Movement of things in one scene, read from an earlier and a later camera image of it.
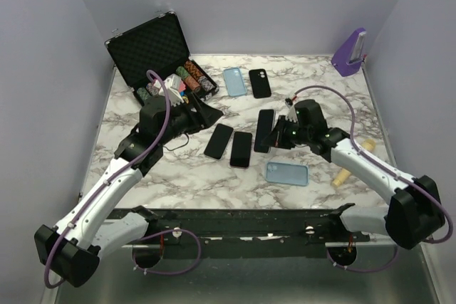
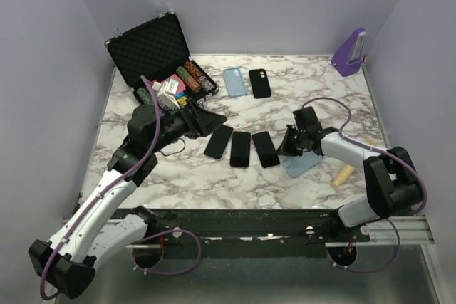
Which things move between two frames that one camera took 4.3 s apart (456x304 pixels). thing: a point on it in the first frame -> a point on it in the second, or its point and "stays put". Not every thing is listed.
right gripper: [279, 134] -> [285, 148]
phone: [264, 127] -> [265, 149]
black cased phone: [241, 149] stays put
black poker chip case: [159, 45] stays put
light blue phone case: [234, 82] stays put
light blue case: [287, 174] -> [295, 165]
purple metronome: [348, 59] stays put
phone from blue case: [219, 141] stays put
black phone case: [260, 83] stays put
